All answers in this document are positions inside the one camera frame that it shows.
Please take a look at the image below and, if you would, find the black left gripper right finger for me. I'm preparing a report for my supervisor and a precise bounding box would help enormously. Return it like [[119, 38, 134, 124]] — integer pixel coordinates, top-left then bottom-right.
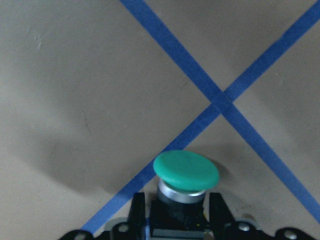
[[209, 192, 236, 240]]

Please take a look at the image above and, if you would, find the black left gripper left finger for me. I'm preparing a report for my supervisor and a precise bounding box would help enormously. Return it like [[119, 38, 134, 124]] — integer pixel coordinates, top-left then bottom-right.
[[127, 192, 150, 240]]

